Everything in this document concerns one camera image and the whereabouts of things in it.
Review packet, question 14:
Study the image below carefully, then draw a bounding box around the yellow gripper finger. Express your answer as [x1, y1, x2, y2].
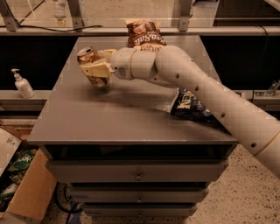
[80, 59, 111, 78]
[98, 49, 116, 60]

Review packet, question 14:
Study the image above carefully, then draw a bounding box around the orange soda can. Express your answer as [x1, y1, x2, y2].
[77, 46, 109, 88]

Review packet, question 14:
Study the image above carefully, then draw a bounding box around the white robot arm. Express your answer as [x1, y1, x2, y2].
[77, 45, 280, 178]

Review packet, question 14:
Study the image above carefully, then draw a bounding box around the brown chip bag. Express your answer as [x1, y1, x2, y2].
[125, 19, 166, 52]

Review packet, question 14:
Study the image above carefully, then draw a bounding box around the plastic bottle behind glass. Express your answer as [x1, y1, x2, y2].
[53, 0, 67, 27]

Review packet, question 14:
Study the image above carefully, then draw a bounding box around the white pump bottle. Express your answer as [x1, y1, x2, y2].
[11, 68, 35, 98]

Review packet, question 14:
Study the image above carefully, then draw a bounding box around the grey drawer cabinet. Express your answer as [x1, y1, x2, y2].
[28, 37, 237, 217]

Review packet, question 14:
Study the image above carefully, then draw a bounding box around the blue kettle chip bag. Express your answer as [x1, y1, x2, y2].
[171, 87, 219, 125]

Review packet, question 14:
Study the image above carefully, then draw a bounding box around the green bag in box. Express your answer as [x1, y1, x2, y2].
[8, 149, 37, 172]

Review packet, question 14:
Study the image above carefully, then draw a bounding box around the cardboard box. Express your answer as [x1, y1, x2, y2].
[0, 129, 57, 224]

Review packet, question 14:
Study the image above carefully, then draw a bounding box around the black cable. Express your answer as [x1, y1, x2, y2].
[0, 24, 103, 32]

